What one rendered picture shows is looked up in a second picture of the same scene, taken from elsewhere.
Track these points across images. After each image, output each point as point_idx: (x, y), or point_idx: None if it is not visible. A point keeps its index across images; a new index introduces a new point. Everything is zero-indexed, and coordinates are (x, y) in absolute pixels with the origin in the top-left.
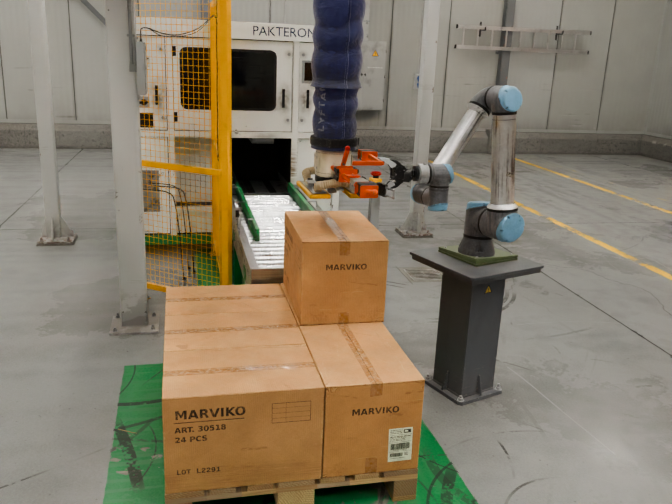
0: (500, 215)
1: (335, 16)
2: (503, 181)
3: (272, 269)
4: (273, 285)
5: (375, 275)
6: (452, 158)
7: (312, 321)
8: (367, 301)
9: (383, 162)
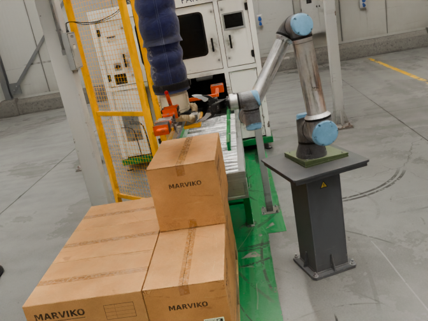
0: (313, 124)
1: None
2: (310, 95)
3: None
4: None
5: (209, 188)
6: (265, 83)
7: (169, 228)
8: (208, 209)
9: (218, 94)
